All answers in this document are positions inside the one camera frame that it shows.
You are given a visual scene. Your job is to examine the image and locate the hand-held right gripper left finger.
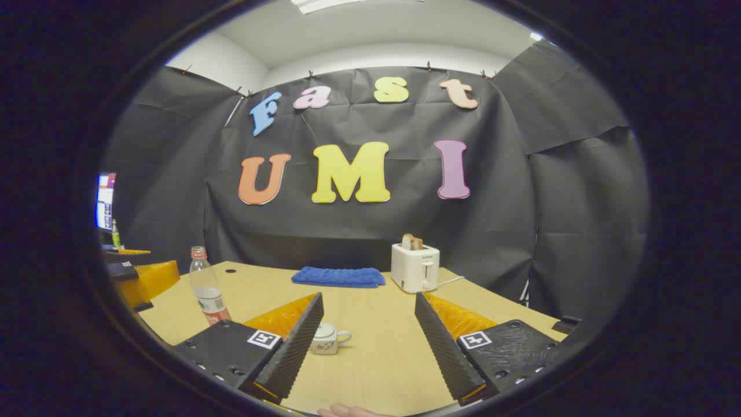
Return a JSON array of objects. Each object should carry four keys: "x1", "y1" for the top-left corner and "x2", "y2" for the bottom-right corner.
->
[{"x1": 173, "y1": 292, "x2": 325, "y2": 405}]

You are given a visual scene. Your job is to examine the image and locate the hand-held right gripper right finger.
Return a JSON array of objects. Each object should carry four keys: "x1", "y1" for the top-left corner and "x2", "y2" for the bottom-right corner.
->
[{"x1": 414, "y1": 292, "x2": 566, "y2": 407}]

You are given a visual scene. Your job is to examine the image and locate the white floral teacup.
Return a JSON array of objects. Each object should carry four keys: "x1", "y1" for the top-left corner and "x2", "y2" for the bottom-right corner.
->
[{"x1": 310, "y1": 323, "x2": 353, "y2": 355}]

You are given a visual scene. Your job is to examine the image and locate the clear plastic water bottle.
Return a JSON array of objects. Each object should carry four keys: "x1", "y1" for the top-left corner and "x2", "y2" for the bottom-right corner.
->
[{"x1": 189, "y1": 246, "x2": 232, "y2": 325}]

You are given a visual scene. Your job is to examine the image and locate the computer monitor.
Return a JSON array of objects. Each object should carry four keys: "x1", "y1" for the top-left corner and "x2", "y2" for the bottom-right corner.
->
[{"x1": 96, "y1": 172, "x2": 117, "y2": 232}]

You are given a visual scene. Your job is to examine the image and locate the white toaster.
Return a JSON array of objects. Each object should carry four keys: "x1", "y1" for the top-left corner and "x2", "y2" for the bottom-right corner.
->
[{"x1": 391, "y1": 243, "x2": 441, "y2": 294}]

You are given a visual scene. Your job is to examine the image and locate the blue folded towel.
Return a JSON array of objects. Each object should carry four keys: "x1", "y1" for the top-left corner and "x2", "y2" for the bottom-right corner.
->
[{"x1": 291, "y1": 266, "x2": 386, "y2": 289}]

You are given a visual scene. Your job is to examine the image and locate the black backdrop cloth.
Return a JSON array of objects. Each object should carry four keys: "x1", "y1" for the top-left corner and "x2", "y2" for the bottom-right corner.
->
[{"x1": 101, "y1": 39, "x2": 649, "y2": 325}]

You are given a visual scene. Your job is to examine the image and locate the ceiling light panel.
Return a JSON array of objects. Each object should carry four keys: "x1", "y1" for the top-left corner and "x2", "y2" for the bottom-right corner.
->
[{"x1": 289, "y1": 0, "x2": 426, "y2": 15}]

